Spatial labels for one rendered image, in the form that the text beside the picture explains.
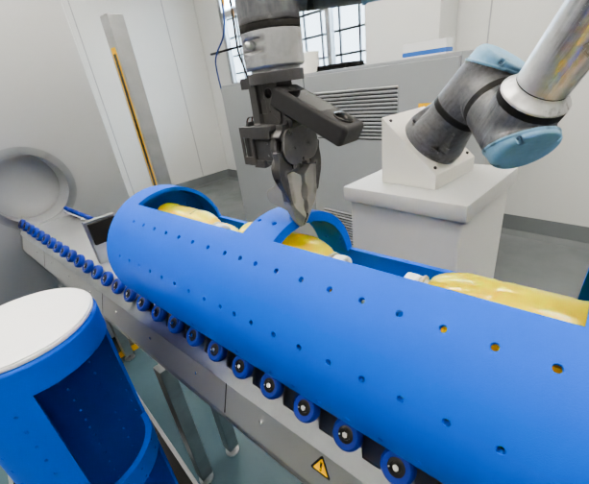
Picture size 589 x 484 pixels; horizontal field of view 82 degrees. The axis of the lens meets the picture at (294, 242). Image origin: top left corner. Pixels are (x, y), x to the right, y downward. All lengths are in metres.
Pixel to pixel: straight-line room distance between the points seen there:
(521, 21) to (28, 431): 3.34
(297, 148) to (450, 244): 0.48
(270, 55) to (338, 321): 0.31
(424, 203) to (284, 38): 0.49
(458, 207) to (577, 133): 2.49
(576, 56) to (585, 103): 2.51
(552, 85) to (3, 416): 1.08
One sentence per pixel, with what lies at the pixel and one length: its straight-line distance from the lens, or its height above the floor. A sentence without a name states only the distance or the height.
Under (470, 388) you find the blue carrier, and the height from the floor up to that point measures 1.17.
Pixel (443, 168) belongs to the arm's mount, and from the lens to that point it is 0.89.
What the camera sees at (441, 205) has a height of 1.14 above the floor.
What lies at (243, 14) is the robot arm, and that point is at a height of 1.49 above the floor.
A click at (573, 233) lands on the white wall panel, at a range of 3.41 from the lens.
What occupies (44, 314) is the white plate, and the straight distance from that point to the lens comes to 0.91.
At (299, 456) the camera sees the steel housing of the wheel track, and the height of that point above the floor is 0.87.
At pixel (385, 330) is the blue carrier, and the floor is 1.18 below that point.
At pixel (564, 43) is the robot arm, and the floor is 1.42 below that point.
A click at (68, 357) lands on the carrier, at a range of 0.81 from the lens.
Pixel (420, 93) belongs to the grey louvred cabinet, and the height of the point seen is 1.27.
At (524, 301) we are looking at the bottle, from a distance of 0.41.
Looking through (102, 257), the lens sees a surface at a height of 0.95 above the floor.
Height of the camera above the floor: 1.42
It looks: 26 degrees down
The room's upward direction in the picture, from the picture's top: 8 degrees counter-clockwise
